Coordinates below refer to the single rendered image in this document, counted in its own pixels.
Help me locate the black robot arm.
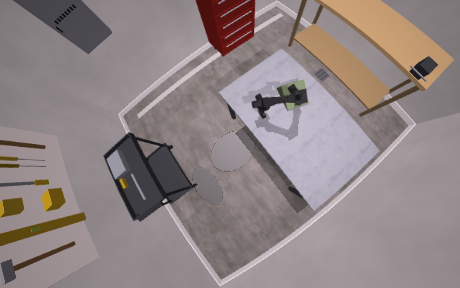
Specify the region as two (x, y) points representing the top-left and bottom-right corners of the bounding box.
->
(252, 84), (308, 109)

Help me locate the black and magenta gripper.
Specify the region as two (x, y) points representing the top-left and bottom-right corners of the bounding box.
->
(257, 107), (269, 114)

